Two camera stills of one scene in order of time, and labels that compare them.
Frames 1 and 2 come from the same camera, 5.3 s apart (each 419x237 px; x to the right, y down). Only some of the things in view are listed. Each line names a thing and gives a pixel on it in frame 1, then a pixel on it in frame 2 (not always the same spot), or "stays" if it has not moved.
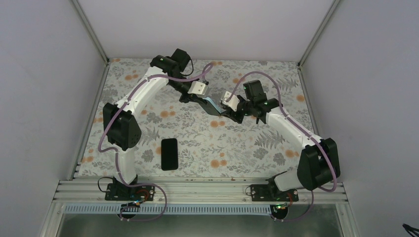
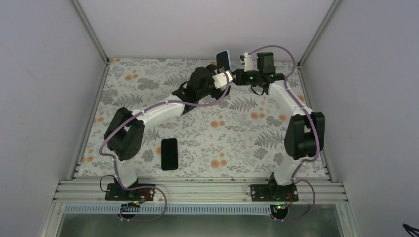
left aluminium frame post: [77, 7] stays
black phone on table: [169, 159] stays
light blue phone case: [220, 110] to [228, 55]
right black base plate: [263, 192] stays
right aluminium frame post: [332, 9] stays
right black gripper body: [249, 104] to [243, 81]
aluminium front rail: [189, 192] stays
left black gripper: [188, 98] to [220, 94]
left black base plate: [126, 193] stays
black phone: [208, 106] to [222, 59]
